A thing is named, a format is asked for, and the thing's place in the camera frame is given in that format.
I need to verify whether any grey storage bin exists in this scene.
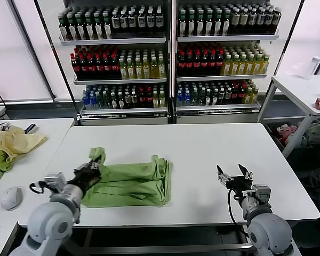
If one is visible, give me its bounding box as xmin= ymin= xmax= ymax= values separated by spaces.
xmin=263 ymin=121 xmax=310 ymax=154

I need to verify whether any pink red plush toy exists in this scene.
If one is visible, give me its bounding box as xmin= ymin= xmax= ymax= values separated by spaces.
xmin=276 ymin=124 xmax=298 ymax=142

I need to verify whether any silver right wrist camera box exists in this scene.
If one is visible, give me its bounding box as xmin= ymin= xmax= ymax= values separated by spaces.
xmin=252 ymin=183 xmax=273 ymax=206

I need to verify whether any green cap tea bottle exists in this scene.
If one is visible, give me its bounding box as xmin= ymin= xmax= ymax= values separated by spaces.
xmin=103 ymin=13 xmax=113 ymax=41
xmin=67 ymin=13 xmax=78 ymax=41
xmin=221 ymin=10 xmax=231 ymax=37
xmin=195 ymin=10 xmax=205 ymax=37
xmin=94 ymin=13 xmax=105 ymax=41
xmin=177 ymin=10 xmax=187 ymax=37
xmin=186 ymin=10 xmax=196 ymax=37
xmin=58 ymin=13 xmax=70 ymax=41
xmin=213 ymin=10 xmax=223 ymax=37
xmin=85 ymin=13 xmax=96 ymax=41
xmin=76 ymin=13 xmax=87 ymax=41
xmin=204 ymin=10 xmax=214 ymax=37

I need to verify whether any grey white cloth item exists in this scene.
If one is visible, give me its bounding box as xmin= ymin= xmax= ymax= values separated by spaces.
xmin=285 ymin=129 xmax=310 ymax=149

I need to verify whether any silver shelf board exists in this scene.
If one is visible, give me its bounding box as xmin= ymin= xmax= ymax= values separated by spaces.
xmin=175 ymin=74 xmax=267 ymax=82
xmin=79 ymin=106 xmax=168 ymax=115
xmin=175 ymin=104 xmax=260 ymax=113
xmin=177 ymin=34 xmax=280 ymax=43
xmin=73 ymin=77 xmax=167 ymax=85
xmin=60 ymin=37 xmax=167 ymax=46

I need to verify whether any white side table right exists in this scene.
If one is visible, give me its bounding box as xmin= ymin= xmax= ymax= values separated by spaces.
xmin=257 ymin=74 xmax=320 ymax=158

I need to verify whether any white cap dark label bottle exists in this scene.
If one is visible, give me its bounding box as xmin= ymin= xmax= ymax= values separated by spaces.
xmin=128 ymin=10 xmax=138 ymax=35
xmin=154 ymin=10 xmax=164 ymax=35
xmin=111 ymin=10 xmax=121 ymax=35
xmin=120 ymin=10 xmax=130 ymax=35
xmin=146 ymin=10 xmax=155 ymax=35
xmin=137 ymin=10 xmax=147 ymax=35

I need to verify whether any pale yellow garment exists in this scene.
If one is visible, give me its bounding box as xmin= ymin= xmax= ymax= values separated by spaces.
xmin=0 ymin=126 xmax=48 ymax=163

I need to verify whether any white computer mouse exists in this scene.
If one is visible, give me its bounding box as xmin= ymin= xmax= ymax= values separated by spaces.
xmin=0 ymin=186 xmax=24 ymax=211

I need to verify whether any tan label dark bottle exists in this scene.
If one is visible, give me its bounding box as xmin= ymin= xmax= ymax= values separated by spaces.
xmin=264 ymin=7 xmax=274 ymax=34
xmin=271 ymin=7 xmax=282 ymax=34
xmin=230 ymin=7 xmax=240 ymax=34
xmin=239 ymin=7 xmax=249 ymax=34
xmin=247 ymin=7 xmax=257 ymax=34
xmin=256 ymin=7 xmax=266 ymax=34

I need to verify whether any metal drink shelf rack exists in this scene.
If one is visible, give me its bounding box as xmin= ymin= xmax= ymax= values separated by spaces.
xmin=35 ymin=0 xmax=174 ymax=126
xmin=172 ymin=0 xmax=305 ymax=125

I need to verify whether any grey main table underframe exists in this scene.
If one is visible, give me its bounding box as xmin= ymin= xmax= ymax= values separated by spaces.
xmin=45 ymin=225 xmax=286 ymax=254

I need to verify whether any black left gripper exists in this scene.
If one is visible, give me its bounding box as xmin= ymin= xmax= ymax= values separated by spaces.
xmin=73 ymin=157 xmax=103 ymax=192

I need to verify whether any navy white striped object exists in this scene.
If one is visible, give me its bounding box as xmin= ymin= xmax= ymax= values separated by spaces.
xmin=23 ymin=123 xmax=40 ymax=134

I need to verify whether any light green t-shirt red print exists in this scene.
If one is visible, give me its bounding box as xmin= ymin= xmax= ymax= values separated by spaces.
xmin=81 ymin=146 xmax=174 ymax=209

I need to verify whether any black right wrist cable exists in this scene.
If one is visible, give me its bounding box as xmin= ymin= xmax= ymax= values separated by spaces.
xmin=227 ymin=188 xmax=251 ymax=238

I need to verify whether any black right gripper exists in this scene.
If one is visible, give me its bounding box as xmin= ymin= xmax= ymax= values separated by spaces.
xmin=216 ymin=163 xmax=254 ymax=194

